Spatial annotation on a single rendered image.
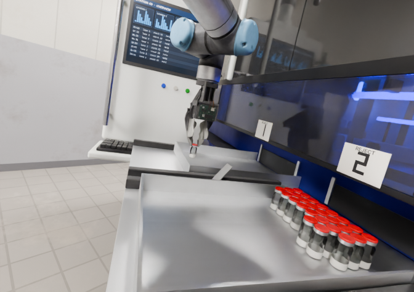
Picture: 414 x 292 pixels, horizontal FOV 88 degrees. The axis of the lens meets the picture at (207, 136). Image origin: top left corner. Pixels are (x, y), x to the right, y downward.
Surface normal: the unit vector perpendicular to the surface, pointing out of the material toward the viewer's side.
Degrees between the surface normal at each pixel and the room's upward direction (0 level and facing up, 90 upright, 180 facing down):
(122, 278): 0
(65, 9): 90
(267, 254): 0
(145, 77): 90
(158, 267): 0
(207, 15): 150
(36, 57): 90
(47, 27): 90
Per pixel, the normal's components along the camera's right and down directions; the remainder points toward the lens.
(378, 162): -0.94, -0.15
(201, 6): 0.00, 0.94
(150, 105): 0.25, 0.20
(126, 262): 0.20, -0.97
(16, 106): 0.71, 0.25
